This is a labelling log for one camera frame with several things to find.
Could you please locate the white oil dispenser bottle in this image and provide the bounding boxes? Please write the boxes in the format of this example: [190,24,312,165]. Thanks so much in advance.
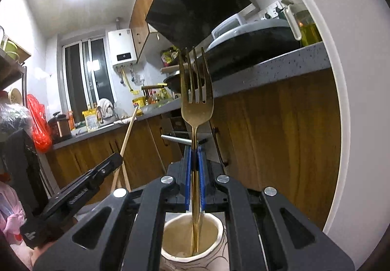
[280,0,322,47]

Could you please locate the yellow oil bottle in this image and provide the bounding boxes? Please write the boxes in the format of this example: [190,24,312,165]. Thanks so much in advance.
[132,96,147,116]

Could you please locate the person left hand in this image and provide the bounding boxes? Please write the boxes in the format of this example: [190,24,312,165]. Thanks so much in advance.
[31,217,78,266]

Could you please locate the large black lidded pan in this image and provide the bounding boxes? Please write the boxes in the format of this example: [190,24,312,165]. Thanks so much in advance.
[205,19,301,81]

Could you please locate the pink cloth bag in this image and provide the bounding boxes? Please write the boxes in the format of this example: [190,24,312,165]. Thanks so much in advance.
[1,182,25,245]

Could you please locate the dark thermos jar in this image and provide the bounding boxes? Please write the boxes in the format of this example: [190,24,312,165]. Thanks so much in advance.
[48,112,71,144]

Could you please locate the gold fork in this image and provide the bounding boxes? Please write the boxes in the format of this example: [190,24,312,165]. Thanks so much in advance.
[179,48,214,252]

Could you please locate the black range hood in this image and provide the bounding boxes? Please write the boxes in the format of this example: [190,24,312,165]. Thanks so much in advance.
[146,0,256,49]

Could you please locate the grey kitchen countertop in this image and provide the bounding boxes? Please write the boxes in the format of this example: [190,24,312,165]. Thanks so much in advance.
[53,42,331,150]

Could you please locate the wooden lower cabinets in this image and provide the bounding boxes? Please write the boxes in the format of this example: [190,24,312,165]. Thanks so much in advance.
[46,69,341,229]

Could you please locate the metal storage shelf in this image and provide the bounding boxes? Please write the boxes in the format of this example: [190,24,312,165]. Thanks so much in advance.
[1,27,31,106]

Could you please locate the white water heater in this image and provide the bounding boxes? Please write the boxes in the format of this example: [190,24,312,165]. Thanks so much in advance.
[107,28,137,68]

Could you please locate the cream ceramic utensil holder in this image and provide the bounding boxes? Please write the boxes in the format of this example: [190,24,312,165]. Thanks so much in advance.
[159,213,229,271]

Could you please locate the red plastic bag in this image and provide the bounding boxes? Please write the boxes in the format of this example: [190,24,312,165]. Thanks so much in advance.
[27,93,52,154]

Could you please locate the yellow food package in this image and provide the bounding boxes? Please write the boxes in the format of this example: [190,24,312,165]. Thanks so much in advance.
[82,108,99,132]

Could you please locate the built-in steel oven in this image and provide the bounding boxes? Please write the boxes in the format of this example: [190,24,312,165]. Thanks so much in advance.
[160,109,229,167]

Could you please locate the black wok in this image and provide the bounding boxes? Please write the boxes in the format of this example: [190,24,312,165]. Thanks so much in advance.
[141,71,181,93]

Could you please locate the kitchen window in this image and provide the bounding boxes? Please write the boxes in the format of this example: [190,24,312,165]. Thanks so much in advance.
[61,36,115,123]

